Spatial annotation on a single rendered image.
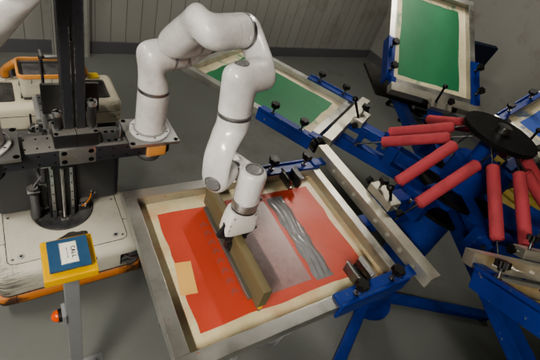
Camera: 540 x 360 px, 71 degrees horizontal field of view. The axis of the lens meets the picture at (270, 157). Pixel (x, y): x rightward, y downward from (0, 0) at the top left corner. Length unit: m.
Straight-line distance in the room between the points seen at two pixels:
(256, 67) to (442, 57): 1.88
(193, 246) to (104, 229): 0.95
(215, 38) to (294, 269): 0.75
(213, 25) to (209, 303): 0.73
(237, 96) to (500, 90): 4.35
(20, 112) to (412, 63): 2.04
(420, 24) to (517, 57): 2.41
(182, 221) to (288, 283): 0.39
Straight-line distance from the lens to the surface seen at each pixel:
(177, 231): 1.25
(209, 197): 1.26
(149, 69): 1.12
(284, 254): 1.28
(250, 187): 0.98
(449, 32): 2.79
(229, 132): 0.92
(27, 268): 2.02
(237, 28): 0.91
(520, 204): 1.76
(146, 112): 1.21
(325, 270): 1.30
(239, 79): 0.86
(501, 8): 5.11
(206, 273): 1.17
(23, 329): 2.19
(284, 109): 1.97
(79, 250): 1.18
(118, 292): 2.23
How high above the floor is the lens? 1.93
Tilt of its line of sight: 37 degrees down
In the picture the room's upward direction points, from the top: 20 degrees clockwise
